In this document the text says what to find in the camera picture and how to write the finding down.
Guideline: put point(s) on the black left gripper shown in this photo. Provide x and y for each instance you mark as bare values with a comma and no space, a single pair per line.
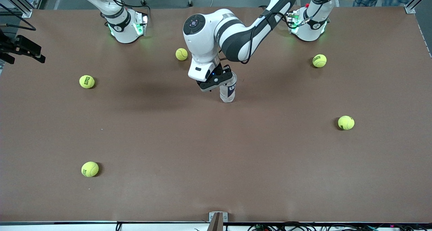
223,71

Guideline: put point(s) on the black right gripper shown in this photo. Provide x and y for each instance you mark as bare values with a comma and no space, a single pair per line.
21,46

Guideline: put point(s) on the white blue tennis ball can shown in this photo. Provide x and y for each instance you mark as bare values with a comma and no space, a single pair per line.
228,94

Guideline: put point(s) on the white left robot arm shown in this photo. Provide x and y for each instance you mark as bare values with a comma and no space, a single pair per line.
202,38

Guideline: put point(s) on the yellow tennis ball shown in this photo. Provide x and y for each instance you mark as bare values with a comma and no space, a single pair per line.
90,169
87,81
319,60
346,122
181,54

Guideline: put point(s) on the green lit left base connector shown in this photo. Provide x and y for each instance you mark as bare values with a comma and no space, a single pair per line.
293,23

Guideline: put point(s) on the green lit base connector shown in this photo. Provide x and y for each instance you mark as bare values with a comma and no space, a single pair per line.
293,23
140,27

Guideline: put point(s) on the green lit right base connector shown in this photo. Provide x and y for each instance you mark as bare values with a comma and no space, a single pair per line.
140,27

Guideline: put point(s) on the aluminium frame post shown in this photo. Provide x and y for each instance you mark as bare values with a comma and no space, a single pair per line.
26,12
409,9

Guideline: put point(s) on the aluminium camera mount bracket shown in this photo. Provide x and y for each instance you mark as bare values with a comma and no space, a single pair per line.
217,221

